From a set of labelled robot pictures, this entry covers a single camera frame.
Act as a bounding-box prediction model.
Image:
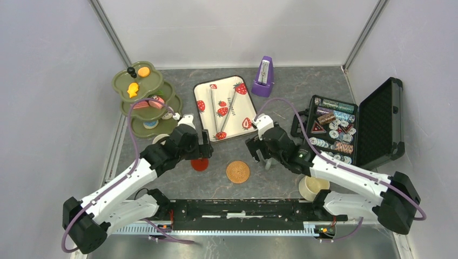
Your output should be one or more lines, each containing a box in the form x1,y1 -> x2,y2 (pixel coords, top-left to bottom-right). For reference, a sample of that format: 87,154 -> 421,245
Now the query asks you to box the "red round coaster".
190,158 -> 209,172

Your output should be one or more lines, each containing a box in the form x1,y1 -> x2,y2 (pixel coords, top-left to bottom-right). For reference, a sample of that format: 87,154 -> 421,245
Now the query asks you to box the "yellow ceramic mug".
152,134 -> 169,145

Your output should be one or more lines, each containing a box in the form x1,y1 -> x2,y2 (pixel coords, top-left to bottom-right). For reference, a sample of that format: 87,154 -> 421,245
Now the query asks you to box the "white chocolate drizzle donut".
162,107 -> 175,120

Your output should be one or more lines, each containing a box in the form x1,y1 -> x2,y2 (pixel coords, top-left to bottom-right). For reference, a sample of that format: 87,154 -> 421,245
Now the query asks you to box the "woven round coaster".
226,161 -> 250,184

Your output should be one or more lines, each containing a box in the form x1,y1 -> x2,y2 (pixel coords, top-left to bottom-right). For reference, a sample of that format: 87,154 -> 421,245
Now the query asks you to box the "blue frosted donut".
143,120 -> 159,130

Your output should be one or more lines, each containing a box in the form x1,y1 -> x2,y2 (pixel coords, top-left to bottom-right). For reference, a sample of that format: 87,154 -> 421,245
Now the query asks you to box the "strawberry print serving tray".
193,75 -> 257,143

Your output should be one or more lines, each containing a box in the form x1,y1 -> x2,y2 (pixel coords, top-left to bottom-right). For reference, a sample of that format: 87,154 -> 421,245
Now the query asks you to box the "cream ceramic mug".
298,176 -> 330,201

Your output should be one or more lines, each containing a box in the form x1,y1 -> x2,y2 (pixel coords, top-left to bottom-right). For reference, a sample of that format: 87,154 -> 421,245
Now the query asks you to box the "green white cake slice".
153,90 -> 164,96

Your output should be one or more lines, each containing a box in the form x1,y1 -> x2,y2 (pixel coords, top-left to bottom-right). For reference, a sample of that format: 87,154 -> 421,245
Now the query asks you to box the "pink cake slice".
131,101 -> 150,110

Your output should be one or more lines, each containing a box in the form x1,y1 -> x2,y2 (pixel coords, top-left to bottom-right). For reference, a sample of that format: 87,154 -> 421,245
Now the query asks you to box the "round orange biscuit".
138,66 -> 151,78

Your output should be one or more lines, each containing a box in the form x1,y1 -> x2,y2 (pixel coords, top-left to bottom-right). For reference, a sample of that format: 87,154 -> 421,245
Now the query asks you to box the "grey ceramic mug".
264,158 -> 278,170

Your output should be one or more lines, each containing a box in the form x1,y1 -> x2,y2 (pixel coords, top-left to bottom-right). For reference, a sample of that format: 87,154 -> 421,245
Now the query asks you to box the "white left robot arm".
61,122 -> 213,254

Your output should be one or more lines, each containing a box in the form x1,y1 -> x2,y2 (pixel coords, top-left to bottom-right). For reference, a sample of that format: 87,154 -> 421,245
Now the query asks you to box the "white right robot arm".
245,124 -> 426,235

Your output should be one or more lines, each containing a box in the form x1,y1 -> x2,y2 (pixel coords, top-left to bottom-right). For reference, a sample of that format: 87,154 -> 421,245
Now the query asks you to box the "green tiered dessert stand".
111,61 -> 183,139

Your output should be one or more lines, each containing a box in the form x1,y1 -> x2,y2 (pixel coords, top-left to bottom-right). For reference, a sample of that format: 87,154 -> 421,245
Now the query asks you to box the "purple metronome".
251,56 -> 274,98

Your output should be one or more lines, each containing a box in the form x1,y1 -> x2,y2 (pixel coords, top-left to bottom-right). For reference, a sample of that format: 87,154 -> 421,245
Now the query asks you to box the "open black case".
291,77 -> 405,170

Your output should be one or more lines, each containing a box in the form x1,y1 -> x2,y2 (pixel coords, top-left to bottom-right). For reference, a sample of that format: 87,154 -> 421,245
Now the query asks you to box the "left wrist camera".
173,113 -> 196,129

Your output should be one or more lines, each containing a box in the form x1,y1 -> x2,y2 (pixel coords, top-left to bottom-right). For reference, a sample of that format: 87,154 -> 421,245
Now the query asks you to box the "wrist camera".
253,113 -> 274,131
173,113 -> 196,129

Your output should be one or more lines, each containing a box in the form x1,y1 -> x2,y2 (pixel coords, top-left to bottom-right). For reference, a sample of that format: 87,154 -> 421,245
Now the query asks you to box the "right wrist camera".
253,113 -> 274,131

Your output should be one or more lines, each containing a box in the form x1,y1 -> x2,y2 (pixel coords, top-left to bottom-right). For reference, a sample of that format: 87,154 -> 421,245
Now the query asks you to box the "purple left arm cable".
60,98 -> 196,254

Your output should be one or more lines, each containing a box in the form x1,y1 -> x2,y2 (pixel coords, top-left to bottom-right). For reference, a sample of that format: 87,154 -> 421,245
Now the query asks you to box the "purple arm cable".
60,98 -> 196,254
253,98 -> 427,244

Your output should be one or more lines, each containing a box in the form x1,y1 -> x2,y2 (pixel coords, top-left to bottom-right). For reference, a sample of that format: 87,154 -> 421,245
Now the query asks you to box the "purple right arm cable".
253,98 -> 427,244

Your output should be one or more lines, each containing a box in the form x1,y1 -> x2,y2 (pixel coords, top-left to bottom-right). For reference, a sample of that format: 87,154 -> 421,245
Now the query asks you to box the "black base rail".
152,199 -> 348,231

